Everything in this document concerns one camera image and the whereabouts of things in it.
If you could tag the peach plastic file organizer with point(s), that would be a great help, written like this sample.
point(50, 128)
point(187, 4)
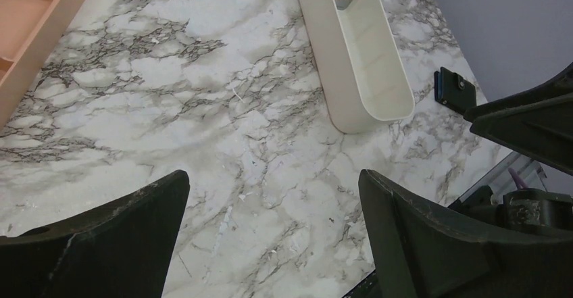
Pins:
point(30, 29)

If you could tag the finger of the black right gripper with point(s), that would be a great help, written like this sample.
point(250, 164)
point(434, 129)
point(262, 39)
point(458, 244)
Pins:
point(536, 123)

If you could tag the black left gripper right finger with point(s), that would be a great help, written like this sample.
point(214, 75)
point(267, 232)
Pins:
point(423, 249)

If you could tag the cream oblong plastic tray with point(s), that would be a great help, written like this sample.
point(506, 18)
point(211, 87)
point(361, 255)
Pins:
point(359, 65)

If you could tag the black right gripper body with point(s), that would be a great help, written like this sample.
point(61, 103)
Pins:
point(530, 211)

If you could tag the black leather card holder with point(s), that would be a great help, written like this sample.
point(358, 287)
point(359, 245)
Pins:
point(454, 91)

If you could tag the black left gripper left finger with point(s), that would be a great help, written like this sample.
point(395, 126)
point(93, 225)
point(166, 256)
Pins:
point(119, 249)

